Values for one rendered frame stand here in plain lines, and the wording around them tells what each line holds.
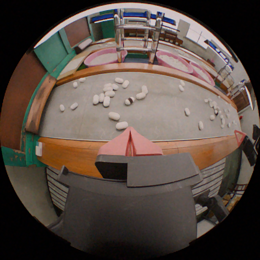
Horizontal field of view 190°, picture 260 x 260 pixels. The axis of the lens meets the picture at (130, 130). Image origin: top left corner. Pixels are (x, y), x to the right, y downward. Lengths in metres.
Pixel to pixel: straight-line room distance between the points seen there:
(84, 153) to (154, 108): 0.26
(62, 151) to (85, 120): 0.14
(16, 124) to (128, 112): 0.50
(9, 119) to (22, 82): 0.16
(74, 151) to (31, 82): 0.42
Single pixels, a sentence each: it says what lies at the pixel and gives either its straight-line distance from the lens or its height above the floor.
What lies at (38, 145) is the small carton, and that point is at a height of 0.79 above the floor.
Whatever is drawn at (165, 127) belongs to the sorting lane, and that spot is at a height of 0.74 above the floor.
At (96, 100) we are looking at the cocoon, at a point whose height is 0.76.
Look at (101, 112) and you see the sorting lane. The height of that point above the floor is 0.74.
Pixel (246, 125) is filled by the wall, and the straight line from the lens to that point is 4.81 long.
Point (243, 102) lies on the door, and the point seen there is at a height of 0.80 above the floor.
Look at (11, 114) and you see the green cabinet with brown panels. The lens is 0.47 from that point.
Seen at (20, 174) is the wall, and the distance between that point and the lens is 1.57.
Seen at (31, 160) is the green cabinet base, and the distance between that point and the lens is 0.49.
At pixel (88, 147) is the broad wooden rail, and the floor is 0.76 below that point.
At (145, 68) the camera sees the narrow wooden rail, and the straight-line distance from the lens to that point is 0.40.
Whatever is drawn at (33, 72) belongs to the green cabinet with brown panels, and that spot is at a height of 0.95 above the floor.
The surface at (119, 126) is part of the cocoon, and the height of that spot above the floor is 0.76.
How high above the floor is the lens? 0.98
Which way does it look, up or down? 76 degrees down
